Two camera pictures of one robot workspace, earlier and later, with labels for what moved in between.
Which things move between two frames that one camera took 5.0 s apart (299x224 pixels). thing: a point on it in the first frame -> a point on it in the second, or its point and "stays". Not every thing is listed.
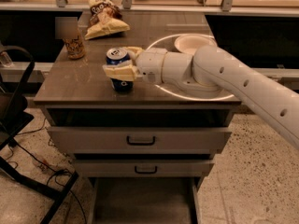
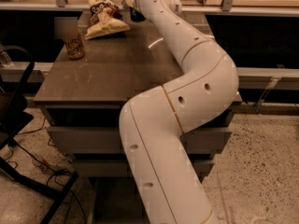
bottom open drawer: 144,201 stays
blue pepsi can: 114,56 -> 135,15
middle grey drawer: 145,167 stays
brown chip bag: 105,19 stays
